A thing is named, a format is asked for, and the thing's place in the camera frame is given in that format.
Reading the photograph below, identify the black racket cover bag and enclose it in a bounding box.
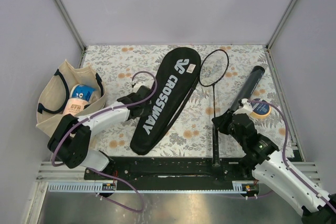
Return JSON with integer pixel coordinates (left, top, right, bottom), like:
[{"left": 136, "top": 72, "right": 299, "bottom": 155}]
[{"left": 130, "top": 47, "right": 201, "bottom": 155}]

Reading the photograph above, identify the badminton racket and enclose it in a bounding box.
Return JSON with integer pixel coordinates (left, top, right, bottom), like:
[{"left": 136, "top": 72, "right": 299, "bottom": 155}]
[{"left": 199, "top": 49, "right": 229, "bottom": 168}]

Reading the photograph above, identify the black shuttlecock tube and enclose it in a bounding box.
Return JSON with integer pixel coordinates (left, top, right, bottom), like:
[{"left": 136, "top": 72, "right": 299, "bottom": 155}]
[{"left": 230, "top": 66, "right": 265, "bottom": 111}]

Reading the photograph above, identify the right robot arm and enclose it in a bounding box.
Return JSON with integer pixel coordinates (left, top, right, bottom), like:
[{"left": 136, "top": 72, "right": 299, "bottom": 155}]
[{"left": 212, "top": 110, "right": 335, "bottom": 223}]

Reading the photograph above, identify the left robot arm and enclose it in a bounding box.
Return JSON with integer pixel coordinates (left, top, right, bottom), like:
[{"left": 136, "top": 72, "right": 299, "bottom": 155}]
[{"left": 47, "top": 86, "right": 152, "bottom": 179}]

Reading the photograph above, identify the masking tape roll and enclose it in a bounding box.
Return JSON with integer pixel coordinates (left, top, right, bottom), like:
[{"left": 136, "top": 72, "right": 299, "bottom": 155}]
[{"left": 250, "top": 98, "right": 271, "bottom": 119}]

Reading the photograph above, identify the blue white can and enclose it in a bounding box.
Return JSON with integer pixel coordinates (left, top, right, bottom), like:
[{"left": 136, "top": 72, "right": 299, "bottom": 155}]
[{"left": 70, "top": 84, "right": 95, "bottom": 102}]

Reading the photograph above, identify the pink labelled jar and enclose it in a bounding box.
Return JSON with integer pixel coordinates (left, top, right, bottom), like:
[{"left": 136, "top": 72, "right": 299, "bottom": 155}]
[{"left": 63, "top": 98, "right": 86, "bottom": 115}]

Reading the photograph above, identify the beige canvas tote bag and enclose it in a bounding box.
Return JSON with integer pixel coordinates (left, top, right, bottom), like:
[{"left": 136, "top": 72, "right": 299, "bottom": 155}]
[{"left": 36, "top": 61, "right": 107, "bottom": 137}]

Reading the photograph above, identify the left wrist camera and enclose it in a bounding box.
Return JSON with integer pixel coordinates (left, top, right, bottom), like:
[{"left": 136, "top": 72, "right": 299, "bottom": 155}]
[{"left": 132, "top": 81, "right": 146, "bottom": 93}]

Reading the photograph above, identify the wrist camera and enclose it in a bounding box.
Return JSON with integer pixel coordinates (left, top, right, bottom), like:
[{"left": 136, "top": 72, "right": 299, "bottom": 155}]
[
  {"left": 235, "top": 98, "right": 253, "bottom": 115},
  {"left": 132, "top": 81, "right": 146, "bottom": 93}
]

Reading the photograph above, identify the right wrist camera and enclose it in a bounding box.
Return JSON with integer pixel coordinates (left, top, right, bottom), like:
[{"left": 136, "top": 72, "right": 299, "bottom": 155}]
[{"left": 235, "top": 98, "right": 253, "bottom": 115}]

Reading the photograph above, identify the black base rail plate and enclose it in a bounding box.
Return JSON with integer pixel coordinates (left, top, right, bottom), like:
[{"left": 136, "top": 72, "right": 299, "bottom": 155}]
[{"left": 83, "top": 155, "right": 271, "bottom": 190}]

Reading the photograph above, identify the left aluminium frame post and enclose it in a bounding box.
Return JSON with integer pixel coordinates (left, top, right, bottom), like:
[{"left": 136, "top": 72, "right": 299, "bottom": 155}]
[{"left": 54, "top": 0, "right": 87, "bottom": 52}]

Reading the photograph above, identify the aluminium frame post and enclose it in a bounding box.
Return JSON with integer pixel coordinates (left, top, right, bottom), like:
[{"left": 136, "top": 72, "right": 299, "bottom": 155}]
[
  {"left": 265, "top": 0, "right": 316, "bottom": 49},
  {"left": 54, "top": 0, "right": 87, "bottom": 52}
]

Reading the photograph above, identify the right aluminium frame post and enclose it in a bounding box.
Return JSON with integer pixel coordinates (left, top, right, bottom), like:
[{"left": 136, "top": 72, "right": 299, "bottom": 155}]
[{"left": 265, "top": 0, "right": 316, "bottom": 49}]

